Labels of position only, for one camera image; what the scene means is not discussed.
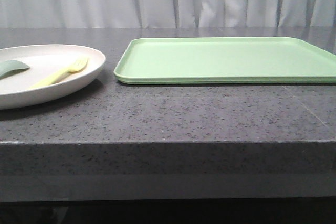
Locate white round plate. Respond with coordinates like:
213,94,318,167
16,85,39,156
1,44,106,110

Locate green plastic spoon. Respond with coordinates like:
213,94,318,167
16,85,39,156
1,60,30,79

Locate yellow plastic fork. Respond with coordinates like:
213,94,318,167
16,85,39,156
28,57,88,90

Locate light green serving tray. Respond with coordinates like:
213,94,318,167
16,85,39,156
114,37,335,84

